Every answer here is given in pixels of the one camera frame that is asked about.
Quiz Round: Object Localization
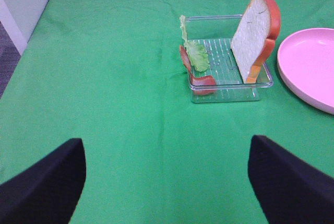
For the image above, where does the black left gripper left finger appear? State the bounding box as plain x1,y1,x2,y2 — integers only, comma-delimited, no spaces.
1,138,86,223

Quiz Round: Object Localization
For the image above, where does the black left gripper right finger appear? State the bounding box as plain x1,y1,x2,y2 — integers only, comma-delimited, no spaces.
247,135,333,223

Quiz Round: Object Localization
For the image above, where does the toy bacon strip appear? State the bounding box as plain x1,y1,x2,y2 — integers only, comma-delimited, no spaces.
179,45,216,96

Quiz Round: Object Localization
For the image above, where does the toy bread slice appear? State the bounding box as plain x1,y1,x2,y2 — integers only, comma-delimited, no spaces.
231,0,281,84

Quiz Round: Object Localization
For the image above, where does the green toy lettuce leaf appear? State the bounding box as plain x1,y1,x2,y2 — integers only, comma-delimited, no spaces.
180,15,210,72

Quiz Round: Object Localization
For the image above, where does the pink round plate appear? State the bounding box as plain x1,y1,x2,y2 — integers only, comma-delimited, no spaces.
277,28,333,114

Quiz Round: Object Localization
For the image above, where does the green tablecloth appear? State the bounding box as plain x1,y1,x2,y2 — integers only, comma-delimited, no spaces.
1,0,333,223

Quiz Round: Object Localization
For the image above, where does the clear left plastic tray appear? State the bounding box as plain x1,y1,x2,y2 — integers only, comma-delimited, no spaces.
186,15,273,103

